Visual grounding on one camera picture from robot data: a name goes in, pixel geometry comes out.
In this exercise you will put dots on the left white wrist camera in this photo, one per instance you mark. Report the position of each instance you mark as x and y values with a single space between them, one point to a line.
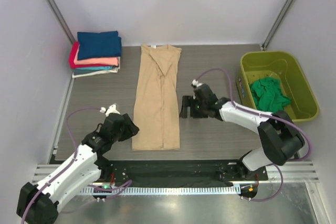
112 109

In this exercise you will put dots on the crimson folded shirt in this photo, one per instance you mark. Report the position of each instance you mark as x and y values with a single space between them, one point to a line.
72 55

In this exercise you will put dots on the green t shirt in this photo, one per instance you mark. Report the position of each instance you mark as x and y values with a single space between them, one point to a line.
267 95

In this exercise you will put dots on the navy blue folded shirt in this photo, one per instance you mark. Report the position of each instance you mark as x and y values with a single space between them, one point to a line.
99 45

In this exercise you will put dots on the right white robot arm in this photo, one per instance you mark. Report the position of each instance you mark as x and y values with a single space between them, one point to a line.
280 139

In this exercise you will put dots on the aluminium frame post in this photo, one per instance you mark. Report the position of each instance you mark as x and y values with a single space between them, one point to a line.
58 15
277 23

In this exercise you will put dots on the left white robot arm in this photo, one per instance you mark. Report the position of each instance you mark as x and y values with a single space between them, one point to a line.
42 202

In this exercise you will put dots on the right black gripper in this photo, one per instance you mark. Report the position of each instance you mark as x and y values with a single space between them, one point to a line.
190 100

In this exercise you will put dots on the beige t shirt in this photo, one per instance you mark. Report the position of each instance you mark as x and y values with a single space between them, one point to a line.
156 111

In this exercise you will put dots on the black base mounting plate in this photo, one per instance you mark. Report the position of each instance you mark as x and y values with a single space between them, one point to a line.
179 173

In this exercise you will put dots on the white slotted cable duct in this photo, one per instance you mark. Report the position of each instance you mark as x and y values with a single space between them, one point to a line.
138 191

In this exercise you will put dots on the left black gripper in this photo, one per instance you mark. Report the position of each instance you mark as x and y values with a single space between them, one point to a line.
130 128

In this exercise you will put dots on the aluminium extrusion rail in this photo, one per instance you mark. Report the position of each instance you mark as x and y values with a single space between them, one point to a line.
292 172

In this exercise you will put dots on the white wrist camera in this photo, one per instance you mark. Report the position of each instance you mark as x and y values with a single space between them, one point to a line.
197 83
112 109

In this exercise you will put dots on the olive green plastic bin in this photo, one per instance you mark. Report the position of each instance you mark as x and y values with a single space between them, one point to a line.
284 67

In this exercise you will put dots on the left aluminium frame post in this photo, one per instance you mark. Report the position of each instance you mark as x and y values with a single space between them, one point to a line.
58 15

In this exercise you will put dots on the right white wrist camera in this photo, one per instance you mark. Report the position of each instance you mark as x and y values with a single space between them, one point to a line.
197 83

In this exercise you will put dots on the salmon pink folded shirt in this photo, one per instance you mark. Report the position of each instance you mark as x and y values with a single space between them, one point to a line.
106 61

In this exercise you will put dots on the teal folded shirt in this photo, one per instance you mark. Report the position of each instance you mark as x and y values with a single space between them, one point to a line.
79 71

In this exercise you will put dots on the right aluminium frame post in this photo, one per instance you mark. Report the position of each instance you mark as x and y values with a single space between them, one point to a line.
277 23

